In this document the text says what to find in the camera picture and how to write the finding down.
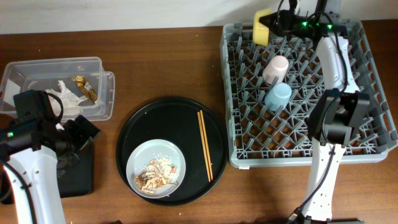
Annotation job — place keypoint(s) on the round black tray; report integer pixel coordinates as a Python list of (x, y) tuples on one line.
[(175, 119)]

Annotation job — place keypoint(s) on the pink cup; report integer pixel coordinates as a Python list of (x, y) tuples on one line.
[(276, 68)]

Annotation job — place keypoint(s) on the blue cup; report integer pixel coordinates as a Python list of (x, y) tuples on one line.
[(278, 96)]

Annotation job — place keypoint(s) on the food scraps on plate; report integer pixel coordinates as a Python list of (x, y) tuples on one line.
[(158, 174)]

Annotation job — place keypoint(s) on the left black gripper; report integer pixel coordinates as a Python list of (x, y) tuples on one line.
[(83, 130)]

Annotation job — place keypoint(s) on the gold foil wrapper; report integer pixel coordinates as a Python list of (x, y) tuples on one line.
[(85, 87)]

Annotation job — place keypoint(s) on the black rectangular bin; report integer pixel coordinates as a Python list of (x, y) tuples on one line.
[(77, 177)]

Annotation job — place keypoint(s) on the white napkin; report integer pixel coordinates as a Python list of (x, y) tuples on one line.
[(70, 101)]

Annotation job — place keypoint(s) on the clear plastic bin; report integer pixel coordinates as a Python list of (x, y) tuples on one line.
[(57, 76)]

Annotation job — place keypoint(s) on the wooden chopstick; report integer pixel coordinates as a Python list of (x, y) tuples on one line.
[(206, 145), (203, 146)]

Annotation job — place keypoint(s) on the grey plate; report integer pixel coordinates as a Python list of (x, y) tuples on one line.
[(148, 151)]

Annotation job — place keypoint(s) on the grey dishwasher rack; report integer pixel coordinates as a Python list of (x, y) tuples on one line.
[(260, 137)]

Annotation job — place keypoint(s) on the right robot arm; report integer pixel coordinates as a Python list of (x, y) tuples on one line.
[(336, 118)]

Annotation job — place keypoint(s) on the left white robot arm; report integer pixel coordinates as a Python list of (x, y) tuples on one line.
[(35, 149)]

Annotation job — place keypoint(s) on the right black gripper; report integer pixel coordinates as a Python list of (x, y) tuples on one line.
[(285, 23)]

